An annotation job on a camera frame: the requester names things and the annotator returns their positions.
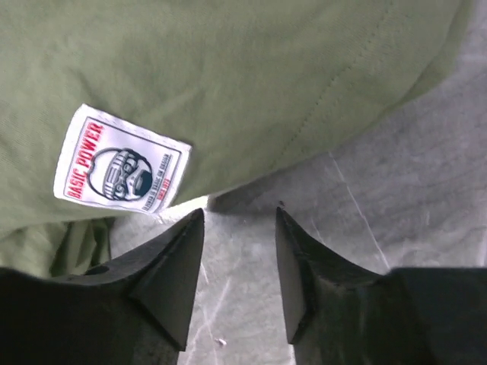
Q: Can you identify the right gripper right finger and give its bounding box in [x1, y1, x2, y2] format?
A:
[275, 209, 486, 364]

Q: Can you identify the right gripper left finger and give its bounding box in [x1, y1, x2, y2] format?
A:
[1, 209, 205, 364]

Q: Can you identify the green printed tank top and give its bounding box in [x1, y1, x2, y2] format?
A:
[1, 1, 475, 278]

